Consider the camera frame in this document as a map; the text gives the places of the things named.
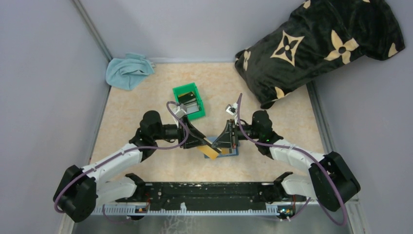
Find blue leather card holder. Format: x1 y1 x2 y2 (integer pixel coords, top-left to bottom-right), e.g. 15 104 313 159
204 148 238 158

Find gold card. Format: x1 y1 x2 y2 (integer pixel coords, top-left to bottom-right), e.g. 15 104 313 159
197 137 222 160

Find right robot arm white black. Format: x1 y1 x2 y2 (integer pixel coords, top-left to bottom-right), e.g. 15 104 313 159
212 106 361 212

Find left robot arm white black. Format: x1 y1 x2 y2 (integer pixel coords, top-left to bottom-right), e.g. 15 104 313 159
53 110 212 222

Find cards in green bin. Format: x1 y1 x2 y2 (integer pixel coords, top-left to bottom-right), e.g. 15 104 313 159
178 92 199 114

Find green plastic bin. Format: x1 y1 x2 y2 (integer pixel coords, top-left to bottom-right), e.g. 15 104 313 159
172 82 206 120

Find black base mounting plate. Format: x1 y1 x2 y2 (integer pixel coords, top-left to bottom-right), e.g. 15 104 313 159
118 182 306 211

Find light blue cloth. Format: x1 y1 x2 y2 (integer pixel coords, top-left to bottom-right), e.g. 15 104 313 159
105 53 156 91

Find black floral blanket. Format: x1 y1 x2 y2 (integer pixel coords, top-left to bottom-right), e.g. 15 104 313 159
234 0 405 109

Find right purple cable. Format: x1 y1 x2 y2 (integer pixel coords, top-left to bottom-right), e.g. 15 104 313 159
236 94 349 227

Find purple cable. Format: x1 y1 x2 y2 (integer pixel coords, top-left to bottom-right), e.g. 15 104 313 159
236 94 349 227
54 101 191 224

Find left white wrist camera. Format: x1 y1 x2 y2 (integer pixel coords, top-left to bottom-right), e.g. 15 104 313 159
172 104 187 119

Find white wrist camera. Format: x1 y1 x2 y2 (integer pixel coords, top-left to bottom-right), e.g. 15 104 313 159
225 103 238 116
172 104 187 119

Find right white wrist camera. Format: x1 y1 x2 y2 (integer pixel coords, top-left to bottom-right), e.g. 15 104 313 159
225 103 238 116

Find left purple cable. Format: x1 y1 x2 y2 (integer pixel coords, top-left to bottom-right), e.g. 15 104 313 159
54 101 191 224

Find aluminium frame rail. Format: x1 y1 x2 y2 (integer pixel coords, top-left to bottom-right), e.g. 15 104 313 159
67 182 359 216

